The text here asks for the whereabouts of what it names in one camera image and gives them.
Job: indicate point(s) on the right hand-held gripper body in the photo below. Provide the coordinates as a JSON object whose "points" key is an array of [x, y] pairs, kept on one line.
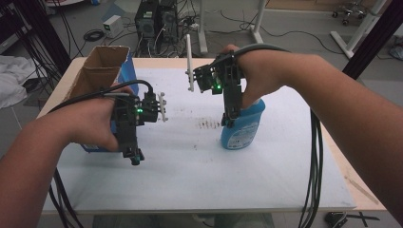
{"points": [[231, 79]]}

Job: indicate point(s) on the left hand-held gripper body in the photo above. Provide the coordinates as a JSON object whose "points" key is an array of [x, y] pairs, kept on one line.
{"points": [[130, 115]]}

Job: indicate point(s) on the blue plastic bottle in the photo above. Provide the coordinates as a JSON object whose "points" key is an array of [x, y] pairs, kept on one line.
{"points": [[244, 133]]}

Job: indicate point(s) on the blue cardboard box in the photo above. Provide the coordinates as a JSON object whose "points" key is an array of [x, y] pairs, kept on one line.
{"points": [[98, 72]]}

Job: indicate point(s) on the person's right hand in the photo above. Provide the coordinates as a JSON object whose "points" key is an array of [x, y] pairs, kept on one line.
{"points": [[263, 72]]}

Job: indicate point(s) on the person's left hand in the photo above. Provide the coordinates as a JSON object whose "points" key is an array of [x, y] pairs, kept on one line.
{"points": [[92, 122]]}

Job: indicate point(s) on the white table mat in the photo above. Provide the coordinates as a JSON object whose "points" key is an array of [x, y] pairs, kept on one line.
{"points": [[190, 177]]}

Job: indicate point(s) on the white table leg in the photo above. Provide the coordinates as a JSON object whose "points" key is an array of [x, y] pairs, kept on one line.
{"points": [[202, 28], [257, 25]]}

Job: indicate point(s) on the black computer tower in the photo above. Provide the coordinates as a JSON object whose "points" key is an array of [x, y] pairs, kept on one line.
{"points": [[146, 22], [167, 23]]}

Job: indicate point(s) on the small white device box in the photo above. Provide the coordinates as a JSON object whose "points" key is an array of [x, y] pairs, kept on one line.
{"points": [[113, 26]]}

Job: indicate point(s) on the white cloth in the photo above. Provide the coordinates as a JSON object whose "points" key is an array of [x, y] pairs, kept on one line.
{"points": [[12, 82]]}

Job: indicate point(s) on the office chair wheel base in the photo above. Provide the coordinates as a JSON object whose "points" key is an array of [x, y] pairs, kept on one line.
{"points": [[348, 11]]}

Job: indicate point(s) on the black clamp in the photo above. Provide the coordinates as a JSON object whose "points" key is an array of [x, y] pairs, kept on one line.
{"points": [[335, 219]]}

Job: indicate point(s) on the black metal stand post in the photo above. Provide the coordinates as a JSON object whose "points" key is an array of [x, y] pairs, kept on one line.
{"points": [[44, 34], [374, 38]]}

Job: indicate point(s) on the white stand frame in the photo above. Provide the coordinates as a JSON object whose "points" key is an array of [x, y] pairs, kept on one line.
{"points": [[358, 34]]}

